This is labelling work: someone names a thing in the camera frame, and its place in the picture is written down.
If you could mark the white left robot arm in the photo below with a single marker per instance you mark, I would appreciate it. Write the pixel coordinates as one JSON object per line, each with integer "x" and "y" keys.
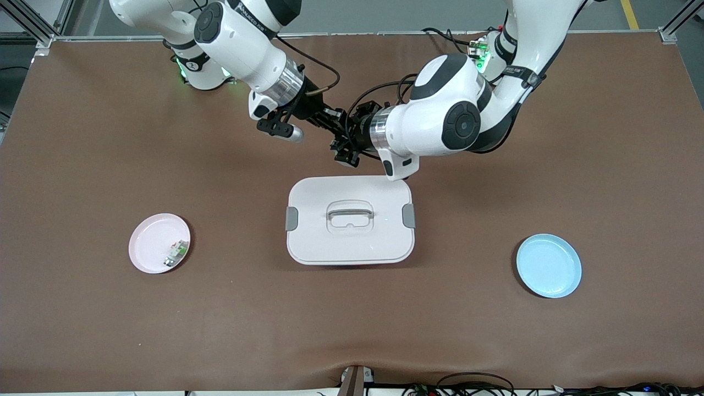
{"x": 440, "y": 110}

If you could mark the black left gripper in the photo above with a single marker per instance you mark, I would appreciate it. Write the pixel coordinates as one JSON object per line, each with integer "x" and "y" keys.
{"x": 361, "y": 131}

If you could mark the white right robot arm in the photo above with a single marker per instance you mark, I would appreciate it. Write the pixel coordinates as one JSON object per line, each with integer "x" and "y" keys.
{"x": 236, "y": 38}

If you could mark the pink round plate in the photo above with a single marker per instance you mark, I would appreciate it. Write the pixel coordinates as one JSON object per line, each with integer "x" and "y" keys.
{"x": 151, "y": 242}

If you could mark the aluminium frame post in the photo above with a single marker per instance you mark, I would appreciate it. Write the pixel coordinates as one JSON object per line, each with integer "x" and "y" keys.
{"x": 674, "y": 27}
{"x": 33, "y": 25}

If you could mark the green white switch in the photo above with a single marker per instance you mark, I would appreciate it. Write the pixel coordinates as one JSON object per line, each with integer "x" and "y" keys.
{"x": 176, "y": 253}

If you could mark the grey box latch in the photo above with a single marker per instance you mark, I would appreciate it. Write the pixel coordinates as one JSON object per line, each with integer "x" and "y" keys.
{"x": 408, "y": 215}
{"x": 291, "y": 219}

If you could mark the white lidded storage box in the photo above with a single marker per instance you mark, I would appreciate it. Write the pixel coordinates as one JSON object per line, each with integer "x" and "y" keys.
{"x": 350, "y": 242}

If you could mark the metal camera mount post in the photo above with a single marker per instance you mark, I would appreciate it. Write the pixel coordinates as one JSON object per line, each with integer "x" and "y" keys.
{"x": 355, "y": 385}

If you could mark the light blue round plate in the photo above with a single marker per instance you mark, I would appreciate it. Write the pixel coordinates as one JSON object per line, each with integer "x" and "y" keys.
{"x": 548, "y": 265}

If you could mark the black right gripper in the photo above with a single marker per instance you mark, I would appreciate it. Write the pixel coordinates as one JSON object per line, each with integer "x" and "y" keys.
{"x": 308, "y": 109}

